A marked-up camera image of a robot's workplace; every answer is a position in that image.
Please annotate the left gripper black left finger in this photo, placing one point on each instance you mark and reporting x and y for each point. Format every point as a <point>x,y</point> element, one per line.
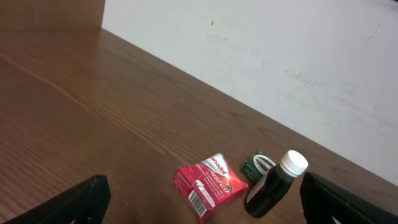
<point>86,202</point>

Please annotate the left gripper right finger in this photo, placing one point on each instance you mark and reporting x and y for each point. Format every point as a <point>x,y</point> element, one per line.
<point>327,203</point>

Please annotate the dark medicine bottle white cap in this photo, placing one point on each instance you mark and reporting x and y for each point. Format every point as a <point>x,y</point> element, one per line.
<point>272,187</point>

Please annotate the dark green small box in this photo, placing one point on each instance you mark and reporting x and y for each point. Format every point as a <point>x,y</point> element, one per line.
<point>257,166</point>

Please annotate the red Panadol box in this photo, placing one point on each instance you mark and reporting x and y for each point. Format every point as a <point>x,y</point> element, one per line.
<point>209,185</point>

